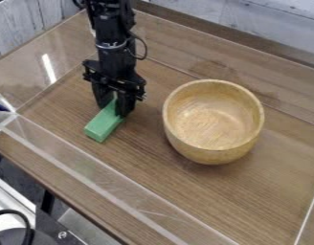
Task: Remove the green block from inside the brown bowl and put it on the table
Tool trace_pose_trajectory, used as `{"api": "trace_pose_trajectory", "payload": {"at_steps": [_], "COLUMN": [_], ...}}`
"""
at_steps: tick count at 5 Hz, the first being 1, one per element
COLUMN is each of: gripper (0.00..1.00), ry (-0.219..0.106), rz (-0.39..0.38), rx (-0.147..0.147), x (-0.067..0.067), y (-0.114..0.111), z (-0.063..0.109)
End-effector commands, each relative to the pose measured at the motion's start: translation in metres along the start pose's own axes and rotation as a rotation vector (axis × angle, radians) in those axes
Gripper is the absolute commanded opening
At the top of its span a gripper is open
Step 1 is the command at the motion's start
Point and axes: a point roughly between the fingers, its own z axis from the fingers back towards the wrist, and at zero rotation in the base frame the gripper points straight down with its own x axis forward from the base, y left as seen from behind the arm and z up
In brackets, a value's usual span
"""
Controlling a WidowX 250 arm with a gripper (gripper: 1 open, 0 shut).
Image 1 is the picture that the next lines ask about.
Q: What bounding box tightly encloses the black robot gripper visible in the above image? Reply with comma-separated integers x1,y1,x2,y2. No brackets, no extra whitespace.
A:
82,45,147,118

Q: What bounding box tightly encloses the green rectangular block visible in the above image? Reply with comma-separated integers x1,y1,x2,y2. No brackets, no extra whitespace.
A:
84,100,123,143

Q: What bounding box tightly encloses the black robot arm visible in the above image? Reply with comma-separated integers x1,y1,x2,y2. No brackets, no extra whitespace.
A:
82,0,147,118

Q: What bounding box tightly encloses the light wooden bowl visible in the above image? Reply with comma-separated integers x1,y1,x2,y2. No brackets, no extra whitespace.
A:
161,79,266,165

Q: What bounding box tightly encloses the black table leg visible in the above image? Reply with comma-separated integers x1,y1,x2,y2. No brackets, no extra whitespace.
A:
41,190,54,214

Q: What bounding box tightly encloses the clear acrylic tray wall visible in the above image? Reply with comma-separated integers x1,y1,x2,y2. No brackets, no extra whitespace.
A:
0,7,314,245

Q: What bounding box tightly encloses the grey metal base plate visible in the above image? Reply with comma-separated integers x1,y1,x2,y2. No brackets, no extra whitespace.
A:
58,209,123,245

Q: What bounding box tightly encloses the black cable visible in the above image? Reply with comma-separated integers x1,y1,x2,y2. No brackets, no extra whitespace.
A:
0,209,36,245

